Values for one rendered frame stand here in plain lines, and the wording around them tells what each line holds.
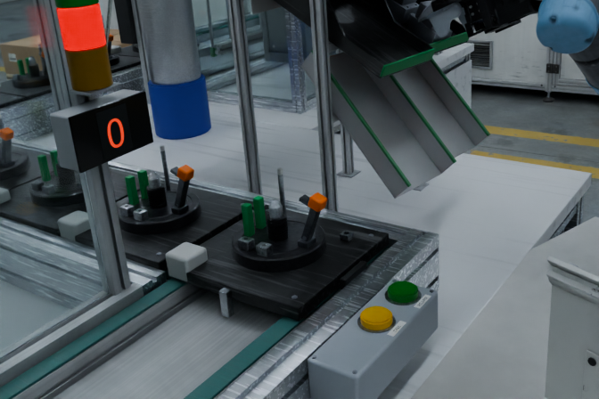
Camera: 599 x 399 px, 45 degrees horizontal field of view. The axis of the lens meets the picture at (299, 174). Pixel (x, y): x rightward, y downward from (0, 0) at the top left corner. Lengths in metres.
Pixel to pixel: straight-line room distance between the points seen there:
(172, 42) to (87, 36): 1.02
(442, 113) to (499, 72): 3.81
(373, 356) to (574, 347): 0.22
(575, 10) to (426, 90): 0.49
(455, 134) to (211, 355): 0.66
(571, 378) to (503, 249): 0.47
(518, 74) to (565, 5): 4.17
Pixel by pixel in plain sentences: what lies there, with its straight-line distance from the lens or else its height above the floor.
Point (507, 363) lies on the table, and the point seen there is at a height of 0.86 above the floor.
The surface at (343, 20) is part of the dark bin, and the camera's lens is 1.25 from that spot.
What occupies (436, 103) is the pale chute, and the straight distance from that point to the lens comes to 1.40.
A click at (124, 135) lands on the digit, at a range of 0.94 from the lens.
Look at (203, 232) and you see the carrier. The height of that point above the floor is 0.97.
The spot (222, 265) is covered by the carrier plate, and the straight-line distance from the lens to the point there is 1.05.
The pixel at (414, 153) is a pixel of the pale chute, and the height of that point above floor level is 1.03.
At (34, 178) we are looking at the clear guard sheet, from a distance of 0.94.
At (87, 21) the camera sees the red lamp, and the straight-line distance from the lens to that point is 0.90.
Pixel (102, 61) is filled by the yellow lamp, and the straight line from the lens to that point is 0.91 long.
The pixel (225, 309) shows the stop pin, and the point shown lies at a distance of 1.01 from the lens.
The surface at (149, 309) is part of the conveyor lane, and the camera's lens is 1.04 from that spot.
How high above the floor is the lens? 1.47
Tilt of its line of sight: 22 degrees down
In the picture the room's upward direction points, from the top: 5 degrees counter-clockwise
